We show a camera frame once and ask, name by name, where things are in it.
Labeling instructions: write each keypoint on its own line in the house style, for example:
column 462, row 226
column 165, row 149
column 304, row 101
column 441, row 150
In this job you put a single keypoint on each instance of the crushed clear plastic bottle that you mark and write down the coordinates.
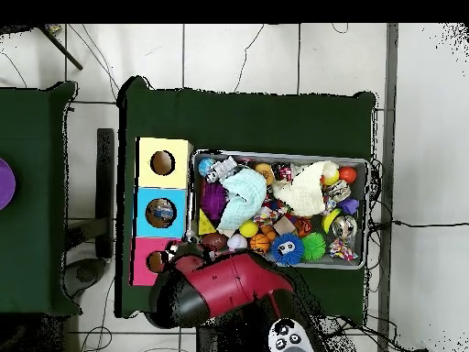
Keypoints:
column 191, row 237

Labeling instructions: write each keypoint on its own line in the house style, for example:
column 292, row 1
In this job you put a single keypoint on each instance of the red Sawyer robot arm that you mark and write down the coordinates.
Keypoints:
column 227, row 286

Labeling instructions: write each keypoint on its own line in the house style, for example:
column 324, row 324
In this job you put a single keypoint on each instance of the wooden box three holes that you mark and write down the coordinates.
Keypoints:
column 179, row 176

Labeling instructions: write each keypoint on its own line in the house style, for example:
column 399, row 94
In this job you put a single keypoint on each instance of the small brown football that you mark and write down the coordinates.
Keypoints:
column 214, row 240

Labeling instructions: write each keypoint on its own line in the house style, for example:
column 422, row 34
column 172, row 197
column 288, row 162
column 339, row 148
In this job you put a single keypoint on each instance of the small white baseball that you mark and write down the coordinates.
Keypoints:
column 237, row 242

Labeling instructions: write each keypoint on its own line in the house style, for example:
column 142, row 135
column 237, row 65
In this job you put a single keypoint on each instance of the purple spiky ball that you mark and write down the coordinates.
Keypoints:
column 214, row 200

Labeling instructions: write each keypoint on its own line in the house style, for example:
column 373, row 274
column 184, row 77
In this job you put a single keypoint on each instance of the small orange basketball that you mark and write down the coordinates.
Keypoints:
column 260, row 242

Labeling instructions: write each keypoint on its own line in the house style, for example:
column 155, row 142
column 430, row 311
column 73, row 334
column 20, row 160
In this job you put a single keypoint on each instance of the blue globe ball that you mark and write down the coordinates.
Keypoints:
column 204, row 167

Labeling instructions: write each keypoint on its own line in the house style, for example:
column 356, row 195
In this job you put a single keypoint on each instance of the mint green waffle cloth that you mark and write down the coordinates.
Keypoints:
column 245, row 198

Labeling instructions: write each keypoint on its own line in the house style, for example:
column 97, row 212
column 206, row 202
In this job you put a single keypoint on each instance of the silver toy robot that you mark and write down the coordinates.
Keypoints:
column 220, row 170

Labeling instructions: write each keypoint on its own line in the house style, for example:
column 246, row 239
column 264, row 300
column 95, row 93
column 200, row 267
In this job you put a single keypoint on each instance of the blue fuzzy googly-eye ball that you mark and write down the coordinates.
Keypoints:
column 288, row 249

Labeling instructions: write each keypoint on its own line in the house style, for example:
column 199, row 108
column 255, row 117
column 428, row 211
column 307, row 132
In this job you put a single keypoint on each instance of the green spiky rubber ball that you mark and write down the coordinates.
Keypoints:
column 313, row 246

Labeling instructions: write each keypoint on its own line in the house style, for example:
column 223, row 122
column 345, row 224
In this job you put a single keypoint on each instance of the cream waffle cloth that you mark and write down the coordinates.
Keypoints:
column 304, row 190

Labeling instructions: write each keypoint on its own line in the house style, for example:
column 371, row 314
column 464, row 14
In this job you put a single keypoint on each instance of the dark green table cloth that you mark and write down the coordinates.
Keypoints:
column 256, row 121

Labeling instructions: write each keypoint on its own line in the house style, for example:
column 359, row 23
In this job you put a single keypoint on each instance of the dark green side table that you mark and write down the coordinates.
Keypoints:
column 33, row 183

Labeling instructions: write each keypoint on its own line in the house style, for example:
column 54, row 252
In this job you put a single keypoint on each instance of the purple round object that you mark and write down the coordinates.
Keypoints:
column 5, row 183

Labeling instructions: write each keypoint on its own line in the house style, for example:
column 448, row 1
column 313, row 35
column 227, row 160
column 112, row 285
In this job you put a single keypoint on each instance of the black tripod leg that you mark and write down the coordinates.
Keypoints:
column 62, row 49

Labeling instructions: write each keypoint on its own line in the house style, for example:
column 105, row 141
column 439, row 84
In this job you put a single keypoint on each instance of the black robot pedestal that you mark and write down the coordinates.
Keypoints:
column 227, row 341

